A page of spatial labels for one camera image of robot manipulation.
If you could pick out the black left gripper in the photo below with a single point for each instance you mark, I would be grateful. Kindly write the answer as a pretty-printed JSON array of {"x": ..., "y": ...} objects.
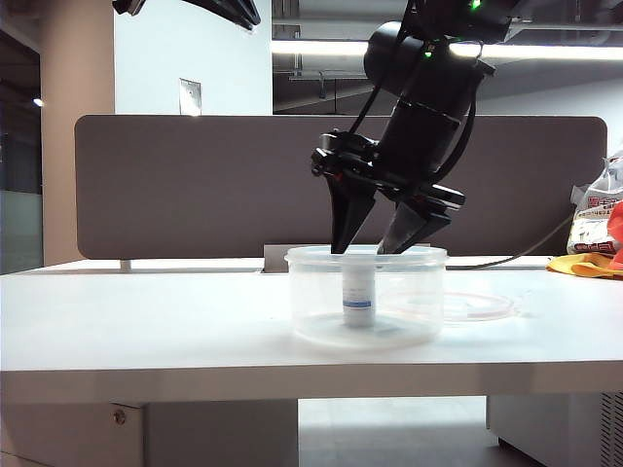
[{"x": 127, "y": 5}]

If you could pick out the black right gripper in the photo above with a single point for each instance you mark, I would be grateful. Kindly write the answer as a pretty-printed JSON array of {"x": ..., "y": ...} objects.
[{"x": 350, "y": 160}]

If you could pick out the round clear plastic box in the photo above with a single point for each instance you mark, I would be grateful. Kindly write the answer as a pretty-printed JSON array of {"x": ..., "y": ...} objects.
[{"x": 414, "y": 292}]

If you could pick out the small white medicine bottle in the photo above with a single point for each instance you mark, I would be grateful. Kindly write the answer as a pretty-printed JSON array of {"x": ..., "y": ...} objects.
[{"x": 359, "y": 311}]

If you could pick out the round clear plastic lid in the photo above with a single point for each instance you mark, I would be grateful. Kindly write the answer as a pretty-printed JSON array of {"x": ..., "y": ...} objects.
[{"x": 479, "y": 311}]

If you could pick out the long ceiling light strip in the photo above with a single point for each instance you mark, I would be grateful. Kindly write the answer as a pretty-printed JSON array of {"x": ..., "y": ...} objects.
[{"x": 316, "y": 47}]

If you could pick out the grey desk divider panel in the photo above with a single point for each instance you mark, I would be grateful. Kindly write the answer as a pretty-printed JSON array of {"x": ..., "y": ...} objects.
[{"x": 194, "y": 185}]

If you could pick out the yellow cloth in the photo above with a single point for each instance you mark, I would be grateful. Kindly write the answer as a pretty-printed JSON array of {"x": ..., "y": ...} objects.
[{"x": 579, "y": 268}]

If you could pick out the white printed plastic bag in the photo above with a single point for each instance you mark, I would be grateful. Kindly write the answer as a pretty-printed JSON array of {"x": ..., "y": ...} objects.
[{"x": 591, "y": 214}]

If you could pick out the red cloth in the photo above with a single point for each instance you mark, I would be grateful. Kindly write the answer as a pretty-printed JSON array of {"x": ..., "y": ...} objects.
[{"x": 617, "y": 233}]

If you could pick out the white vented under-desk case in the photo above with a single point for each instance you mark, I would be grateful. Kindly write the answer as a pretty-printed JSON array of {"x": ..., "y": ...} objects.
[{"x": 550, "y": 428}]

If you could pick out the white under-desk cabinet with lock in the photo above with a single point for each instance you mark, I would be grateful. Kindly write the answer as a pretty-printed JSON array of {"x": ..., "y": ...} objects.
[{"x": 194, "y": 433}]

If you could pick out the silver wall plate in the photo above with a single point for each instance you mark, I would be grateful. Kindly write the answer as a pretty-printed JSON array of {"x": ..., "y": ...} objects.
[{"x": 189, "y": 97}]

